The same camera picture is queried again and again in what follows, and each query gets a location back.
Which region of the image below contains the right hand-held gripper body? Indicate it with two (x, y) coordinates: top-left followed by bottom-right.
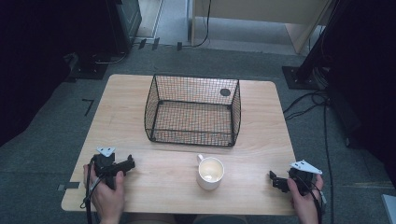
(287, 159), (323, 197)

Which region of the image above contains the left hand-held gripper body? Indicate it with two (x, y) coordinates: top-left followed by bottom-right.
(92, 146), (127, 190)

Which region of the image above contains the person's right hand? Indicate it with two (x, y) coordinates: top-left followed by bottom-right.
(286, 174), (325, 224)

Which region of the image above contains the person's left hand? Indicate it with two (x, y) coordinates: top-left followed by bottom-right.
(82, 164), (126, 224)

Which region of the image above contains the grey tape strip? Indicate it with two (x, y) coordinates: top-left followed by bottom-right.
(57, 181), (81, 191)

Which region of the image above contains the white cup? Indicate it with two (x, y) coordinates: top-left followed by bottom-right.
(195, 153), (225, 191)

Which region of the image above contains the white flat panel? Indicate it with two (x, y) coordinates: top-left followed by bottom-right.
(380, 193), (396, 224)

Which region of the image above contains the black curtain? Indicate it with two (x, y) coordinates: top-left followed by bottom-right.
(323, 0), (396, 180)
(0, 0), (110, 147)

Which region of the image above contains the dark cabinet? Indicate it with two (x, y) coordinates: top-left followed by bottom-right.
(104, 0), (143, 55)

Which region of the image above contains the beige wooden furniture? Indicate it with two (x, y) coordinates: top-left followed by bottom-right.
(189, 0), (332, 55)

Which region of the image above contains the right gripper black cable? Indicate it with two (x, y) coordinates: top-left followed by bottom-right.
(297, 175), (327, 224)

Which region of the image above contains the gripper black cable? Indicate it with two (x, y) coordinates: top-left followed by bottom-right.
(79, 156), (104, 224)
(297, 175), (327, 224)

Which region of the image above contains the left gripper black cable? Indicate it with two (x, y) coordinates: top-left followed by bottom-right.
(79, 156), (104, 224)

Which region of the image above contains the black floor cable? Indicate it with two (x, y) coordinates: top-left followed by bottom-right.
(282, 89), (335, 224)

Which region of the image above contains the black wire mesh basket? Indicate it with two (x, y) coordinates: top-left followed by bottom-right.
(143, 73), (243, 148)

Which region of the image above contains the black stand with base plate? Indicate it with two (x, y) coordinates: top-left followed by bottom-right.
(64, 50), (110, 82)
(281, 0), (342, 91)

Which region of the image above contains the thin black hanging cable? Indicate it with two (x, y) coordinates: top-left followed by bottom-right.
(190, 0), (213, 49)

